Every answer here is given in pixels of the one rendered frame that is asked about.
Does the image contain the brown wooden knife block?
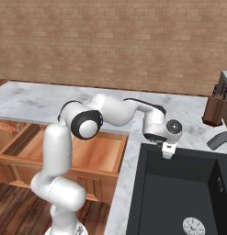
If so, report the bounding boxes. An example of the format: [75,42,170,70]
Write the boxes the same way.
[202,80,227,128]

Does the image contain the wooden open drawer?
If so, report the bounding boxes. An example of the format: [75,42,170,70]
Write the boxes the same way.
[0,122,130,205]

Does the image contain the silver sink drain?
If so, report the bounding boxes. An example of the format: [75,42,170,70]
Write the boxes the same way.
[182,217,207,235]

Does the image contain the grey sink tap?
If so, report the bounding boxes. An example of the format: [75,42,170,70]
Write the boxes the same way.
[207,131,227,151]

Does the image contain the black sink basin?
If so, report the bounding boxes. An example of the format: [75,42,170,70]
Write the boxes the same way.
[126,142,227,235]

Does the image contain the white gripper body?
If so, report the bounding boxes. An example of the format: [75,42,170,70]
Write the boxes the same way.
[162,142,177,161]

